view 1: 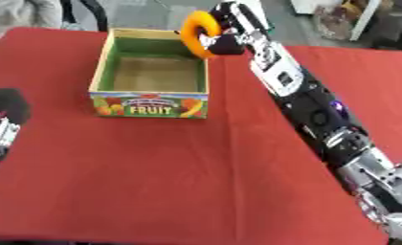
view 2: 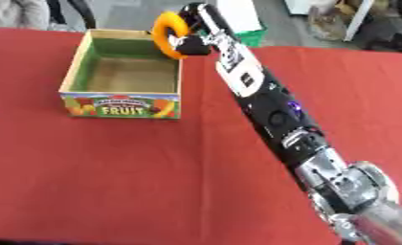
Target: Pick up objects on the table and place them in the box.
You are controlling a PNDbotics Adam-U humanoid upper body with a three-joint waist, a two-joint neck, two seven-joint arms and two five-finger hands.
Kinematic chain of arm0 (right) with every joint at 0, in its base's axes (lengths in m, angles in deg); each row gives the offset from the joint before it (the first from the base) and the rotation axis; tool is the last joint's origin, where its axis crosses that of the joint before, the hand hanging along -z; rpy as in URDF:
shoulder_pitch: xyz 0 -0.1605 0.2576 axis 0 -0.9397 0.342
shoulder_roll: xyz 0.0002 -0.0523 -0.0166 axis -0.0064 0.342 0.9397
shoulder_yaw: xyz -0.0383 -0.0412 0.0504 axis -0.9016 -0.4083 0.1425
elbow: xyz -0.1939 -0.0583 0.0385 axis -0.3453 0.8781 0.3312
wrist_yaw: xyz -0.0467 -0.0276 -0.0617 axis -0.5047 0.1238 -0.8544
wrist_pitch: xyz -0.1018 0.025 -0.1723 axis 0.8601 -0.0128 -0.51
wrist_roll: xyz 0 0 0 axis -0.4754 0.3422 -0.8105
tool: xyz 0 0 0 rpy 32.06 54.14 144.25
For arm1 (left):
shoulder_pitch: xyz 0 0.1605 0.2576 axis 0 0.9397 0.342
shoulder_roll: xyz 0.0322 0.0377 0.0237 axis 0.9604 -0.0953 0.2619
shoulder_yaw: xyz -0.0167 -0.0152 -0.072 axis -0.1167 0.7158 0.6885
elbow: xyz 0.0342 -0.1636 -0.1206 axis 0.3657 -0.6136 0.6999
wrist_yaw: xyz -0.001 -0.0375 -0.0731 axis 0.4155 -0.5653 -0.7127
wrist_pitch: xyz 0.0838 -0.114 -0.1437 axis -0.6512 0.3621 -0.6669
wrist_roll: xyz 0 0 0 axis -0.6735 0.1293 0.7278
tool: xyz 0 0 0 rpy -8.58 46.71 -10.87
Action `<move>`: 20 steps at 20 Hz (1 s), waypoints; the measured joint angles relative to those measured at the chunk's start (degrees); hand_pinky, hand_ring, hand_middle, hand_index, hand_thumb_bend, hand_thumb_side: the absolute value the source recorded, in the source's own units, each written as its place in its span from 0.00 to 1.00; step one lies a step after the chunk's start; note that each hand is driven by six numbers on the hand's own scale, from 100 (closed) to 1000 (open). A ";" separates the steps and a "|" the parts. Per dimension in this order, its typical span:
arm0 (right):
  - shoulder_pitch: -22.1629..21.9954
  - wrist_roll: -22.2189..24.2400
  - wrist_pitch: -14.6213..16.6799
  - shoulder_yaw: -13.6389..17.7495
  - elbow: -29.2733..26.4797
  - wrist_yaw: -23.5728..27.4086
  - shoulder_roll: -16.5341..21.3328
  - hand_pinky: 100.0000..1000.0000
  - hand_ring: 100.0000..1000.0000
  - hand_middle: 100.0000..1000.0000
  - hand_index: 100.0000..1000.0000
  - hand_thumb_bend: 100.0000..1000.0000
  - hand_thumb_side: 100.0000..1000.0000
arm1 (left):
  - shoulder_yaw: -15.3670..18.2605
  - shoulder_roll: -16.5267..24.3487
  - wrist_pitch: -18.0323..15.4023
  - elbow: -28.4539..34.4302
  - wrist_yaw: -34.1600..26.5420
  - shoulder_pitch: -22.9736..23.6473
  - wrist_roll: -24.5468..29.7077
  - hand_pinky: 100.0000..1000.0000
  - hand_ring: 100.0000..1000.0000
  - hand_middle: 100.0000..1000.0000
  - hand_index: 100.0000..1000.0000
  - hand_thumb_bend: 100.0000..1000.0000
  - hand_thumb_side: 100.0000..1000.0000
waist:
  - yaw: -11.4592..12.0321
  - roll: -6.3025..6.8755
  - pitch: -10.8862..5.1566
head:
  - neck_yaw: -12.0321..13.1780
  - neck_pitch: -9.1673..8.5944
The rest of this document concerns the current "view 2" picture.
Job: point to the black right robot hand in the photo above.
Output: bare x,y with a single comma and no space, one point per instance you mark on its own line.
194,44

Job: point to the silver and black right robot arm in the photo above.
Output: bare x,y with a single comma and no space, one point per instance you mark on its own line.
277,115

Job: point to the tan box with green inside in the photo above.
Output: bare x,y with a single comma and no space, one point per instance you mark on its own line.
123,78

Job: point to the green and white bin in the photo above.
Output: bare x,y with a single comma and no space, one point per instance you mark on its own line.
246,22

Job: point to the brown bag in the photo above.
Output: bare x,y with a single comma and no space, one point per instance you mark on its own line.
330,22

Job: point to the white table leg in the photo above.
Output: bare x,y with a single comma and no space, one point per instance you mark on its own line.
356,20

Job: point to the person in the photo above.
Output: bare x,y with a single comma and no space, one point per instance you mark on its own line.
17,12

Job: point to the black bag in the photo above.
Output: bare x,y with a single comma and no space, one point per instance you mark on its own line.
391,35

